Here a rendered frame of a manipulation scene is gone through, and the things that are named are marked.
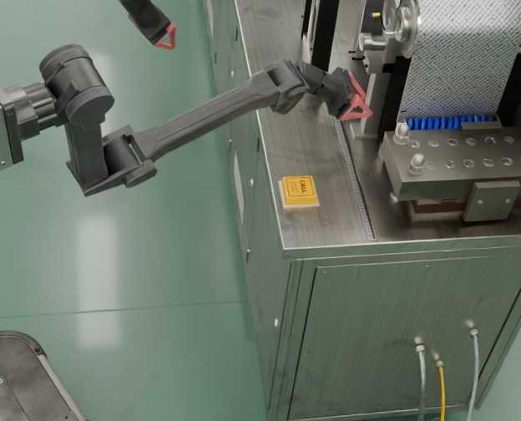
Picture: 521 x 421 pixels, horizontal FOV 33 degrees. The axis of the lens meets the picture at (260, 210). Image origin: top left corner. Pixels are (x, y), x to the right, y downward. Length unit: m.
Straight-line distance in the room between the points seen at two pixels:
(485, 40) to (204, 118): 0.63
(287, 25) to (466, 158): 0.74
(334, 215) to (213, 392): 0.94
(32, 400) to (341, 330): 0.85
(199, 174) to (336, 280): 1.37
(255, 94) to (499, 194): 0.59
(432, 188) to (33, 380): 1.21
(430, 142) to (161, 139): 0.63
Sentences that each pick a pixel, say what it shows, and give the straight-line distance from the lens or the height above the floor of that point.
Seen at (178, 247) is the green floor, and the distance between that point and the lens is 3.08.
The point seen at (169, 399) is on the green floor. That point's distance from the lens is 2.74.
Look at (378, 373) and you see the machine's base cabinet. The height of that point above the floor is 0.34.
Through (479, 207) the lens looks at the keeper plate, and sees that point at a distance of 2.02.
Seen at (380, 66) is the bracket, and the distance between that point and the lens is 2.04.
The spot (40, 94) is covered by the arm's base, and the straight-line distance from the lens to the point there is 1.38.
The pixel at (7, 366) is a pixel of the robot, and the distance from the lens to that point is 2.56.
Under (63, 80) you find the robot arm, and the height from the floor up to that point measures 1.50.
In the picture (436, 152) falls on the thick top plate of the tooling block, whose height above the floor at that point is 1.03.
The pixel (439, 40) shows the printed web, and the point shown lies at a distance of 1.94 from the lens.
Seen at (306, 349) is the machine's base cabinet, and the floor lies 0.49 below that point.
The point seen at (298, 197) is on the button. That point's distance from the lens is 1.99.
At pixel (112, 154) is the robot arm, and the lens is 1.74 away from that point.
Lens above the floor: 2.37
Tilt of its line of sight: 48 degrees down
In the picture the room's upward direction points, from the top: 6 degrees clockwise
